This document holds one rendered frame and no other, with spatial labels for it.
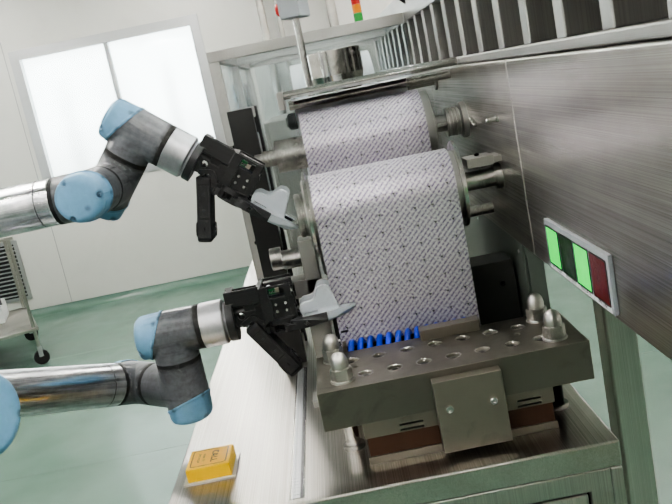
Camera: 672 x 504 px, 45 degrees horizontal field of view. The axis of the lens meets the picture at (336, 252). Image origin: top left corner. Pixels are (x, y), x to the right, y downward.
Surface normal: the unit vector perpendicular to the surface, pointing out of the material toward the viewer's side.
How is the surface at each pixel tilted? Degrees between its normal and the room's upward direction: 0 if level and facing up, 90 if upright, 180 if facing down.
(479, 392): 90
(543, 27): 90
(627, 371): 90
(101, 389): 94
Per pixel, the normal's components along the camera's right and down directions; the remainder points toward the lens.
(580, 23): 0.03, 0.20
